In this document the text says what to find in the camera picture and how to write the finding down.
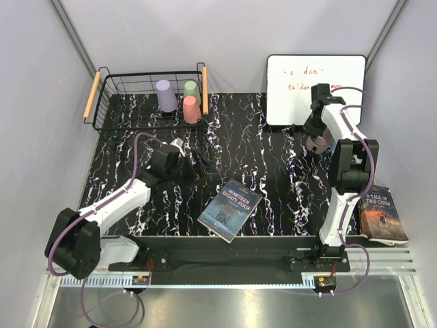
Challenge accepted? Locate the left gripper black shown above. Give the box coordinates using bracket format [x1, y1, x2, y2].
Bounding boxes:
[166, 148, 216, 191]

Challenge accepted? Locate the pink ceramic mug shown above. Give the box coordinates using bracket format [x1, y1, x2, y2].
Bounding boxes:
[305, 135, 333, 154]

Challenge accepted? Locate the purple plastic cup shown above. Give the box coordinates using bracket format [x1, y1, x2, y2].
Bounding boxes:
[156, 79, 178, 113]

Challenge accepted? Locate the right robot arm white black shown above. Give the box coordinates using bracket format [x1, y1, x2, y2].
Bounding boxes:
[303, 83, 379, 271]

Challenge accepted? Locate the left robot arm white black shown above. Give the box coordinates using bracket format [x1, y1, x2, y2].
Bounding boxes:
[44, 138, 216, 279]

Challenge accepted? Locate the Nineteen Eighty-Four book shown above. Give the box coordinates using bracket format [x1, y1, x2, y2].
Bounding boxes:
[197, 179, 262, 243]

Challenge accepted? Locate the black marble pattern mat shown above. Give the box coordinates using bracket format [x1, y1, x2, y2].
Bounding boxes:
[79, 93, 330, 236]

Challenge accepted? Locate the pink plastic cup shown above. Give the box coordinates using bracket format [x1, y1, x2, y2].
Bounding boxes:
[183, 96, 201, 124]

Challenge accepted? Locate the green plastic cup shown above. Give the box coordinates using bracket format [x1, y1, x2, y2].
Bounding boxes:
[184, 80, 201, 104]

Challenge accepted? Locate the Tale of Two Cities book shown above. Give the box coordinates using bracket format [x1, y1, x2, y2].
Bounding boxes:
[357, 184, 409, 246]

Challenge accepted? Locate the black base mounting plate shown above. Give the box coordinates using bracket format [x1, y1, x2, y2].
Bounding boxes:
[108, 235, 352, 273]

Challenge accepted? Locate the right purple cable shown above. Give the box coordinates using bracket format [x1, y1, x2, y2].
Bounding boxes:
[307, 86, 375, 298]

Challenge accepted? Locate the purple cable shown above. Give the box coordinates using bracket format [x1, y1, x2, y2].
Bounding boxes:
[307, 86, 375, 298]
[46, 133, 171, 325]

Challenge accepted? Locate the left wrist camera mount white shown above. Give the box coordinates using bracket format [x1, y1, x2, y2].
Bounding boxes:
[171, 137, 186, 157]

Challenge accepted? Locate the white whiteboard black frame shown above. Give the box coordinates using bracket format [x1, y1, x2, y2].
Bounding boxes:
[266, 55, 367, 126]

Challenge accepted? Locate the black wire dish rack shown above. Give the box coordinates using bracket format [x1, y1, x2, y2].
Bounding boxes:
[83, 61, 206, 137]

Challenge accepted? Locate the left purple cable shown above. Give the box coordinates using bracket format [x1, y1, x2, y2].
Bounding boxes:
[46, 133, 171, 325]

